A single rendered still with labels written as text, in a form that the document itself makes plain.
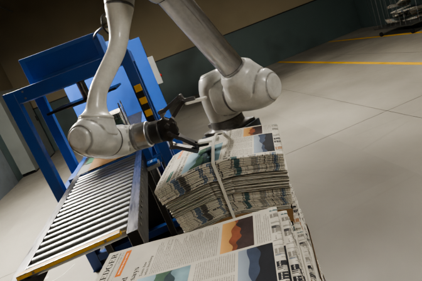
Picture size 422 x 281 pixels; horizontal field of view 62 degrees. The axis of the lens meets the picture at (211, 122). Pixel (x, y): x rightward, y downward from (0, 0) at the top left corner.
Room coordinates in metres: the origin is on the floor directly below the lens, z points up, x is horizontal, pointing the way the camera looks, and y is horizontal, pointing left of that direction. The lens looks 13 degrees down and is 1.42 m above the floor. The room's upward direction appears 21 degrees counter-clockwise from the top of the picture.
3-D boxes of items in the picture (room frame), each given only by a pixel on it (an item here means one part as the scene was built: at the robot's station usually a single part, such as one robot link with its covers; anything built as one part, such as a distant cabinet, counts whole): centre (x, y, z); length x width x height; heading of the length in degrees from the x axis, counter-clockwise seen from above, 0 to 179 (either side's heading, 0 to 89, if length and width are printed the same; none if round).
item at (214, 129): (1.58, -0.06, 1.03); 0.22 x 0.18 x 0.06; 40
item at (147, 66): (5.70, 1.13, 1.03); 1.50 x 1.29 x 2.07; 6
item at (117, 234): (1.31, 0.72, 0.81); 0.43 x 0.03 x 0.02; 96
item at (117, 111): (3.55, 0.95, 0.93); 0.38 x 0.30 x 0.26; 6
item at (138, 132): (1.15, 0.23, 1.19); 0.09 x 0.06 x 0.09; 168
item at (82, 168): (2.99, 0.89, 0.75); 0.70 x 0.65 x 0.10; 6
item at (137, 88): (2.67, 0.42, 1.05); 0.05 x 0.05 x 0.45; 6
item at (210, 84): (1.55, -0.08, 1.17); 0.18 x 0.16 x 0.22; 41
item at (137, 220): (2.00, 0.53, 0.74); 1.34 x 0.05 x 0.12; 6
